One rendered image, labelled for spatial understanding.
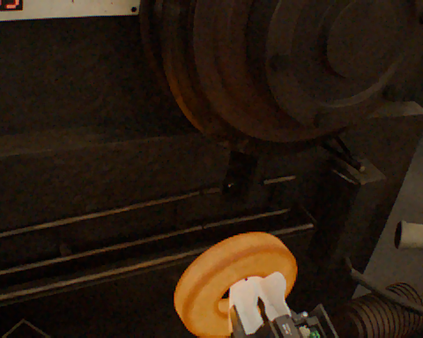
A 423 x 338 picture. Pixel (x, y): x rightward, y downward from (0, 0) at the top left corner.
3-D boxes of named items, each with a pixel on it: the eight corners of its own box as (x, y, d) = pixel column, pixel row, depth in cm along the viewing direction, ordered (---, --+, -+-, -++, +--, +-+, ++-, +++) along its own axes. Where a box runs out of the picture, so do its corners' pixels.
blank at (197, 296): (175, 251, 60) (188, 270, 58) (293, 216, 67) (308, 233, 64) (172, 334, 69) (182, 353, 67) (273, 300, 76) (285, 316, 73)
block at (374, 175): (297, 246, 118) (328, 151, 105) (325, 238, 122) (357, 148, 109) (323, 277, 111) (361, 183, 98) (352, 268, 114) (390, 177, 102)
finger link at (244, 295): (252, 246, 63) (285, 313, 58) (235, 271, 67) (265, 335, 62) (228, 250, 61) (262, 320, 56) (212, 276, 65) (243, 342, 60)
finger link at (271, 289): (274, 240, 64) (308, 306, 59) (256, 266, 68) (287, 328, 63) (252, 246, 63) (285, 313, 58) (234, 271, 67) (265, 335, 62)
